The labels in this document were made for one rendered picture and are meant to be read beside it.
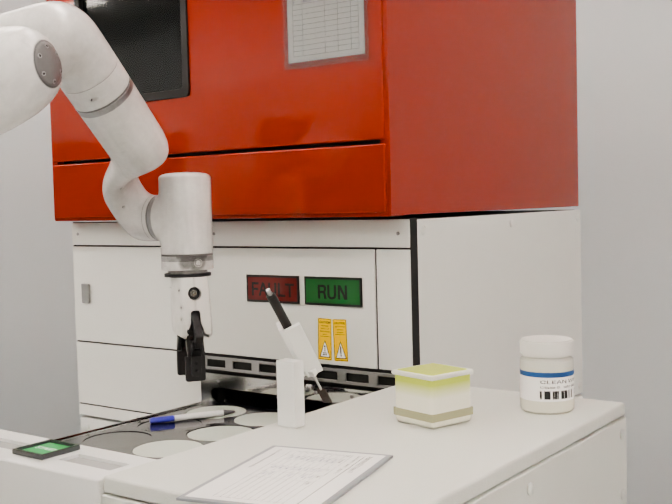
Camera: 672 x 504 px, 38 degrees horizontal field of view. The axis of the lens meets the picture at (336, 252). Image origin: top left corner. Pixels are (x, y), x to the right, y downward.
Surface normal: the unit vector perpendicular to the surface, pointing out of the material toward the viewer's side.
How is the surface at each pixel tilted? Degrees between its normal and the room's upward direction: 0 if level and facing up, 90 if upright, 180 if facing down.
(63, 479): 90
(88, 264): 90
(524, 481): 90
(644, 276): 90
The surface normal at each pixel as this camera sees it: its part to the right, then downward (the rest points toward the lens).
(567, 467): 0.81, 0.01
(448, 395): 0.62, 0.03
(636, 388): -0.59, 0.06
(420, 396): -0.78, 0.05
